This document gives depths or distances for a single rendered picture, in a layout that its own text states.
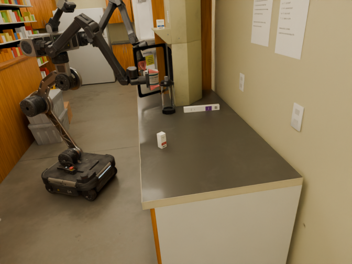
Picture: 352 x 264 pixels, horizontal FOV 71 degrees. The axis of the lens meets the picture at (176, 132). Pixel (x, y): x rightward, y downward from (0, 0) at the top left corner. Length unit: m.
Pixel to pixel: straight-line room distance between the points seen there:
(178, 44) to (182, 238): 1.27
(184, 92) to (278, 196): 1.08
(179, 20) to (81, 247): 1.85
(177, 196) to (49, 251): 1.51
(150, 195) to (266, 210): 0.53
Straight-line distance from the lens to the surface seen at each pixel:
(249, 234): 1.31
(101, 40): 1.72
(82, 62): 6.92
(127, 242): 2.16
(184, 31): 1.85
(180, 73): 1.88
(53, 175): 2.74
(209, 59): 2.30
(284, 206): 1.26
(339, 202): 1.13
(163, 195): 1.05
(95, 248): 2.20
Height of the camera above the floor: 1.62
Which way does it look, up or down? 26 degrees down
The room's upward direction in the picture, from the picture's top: 4 degrees counter-clockwise
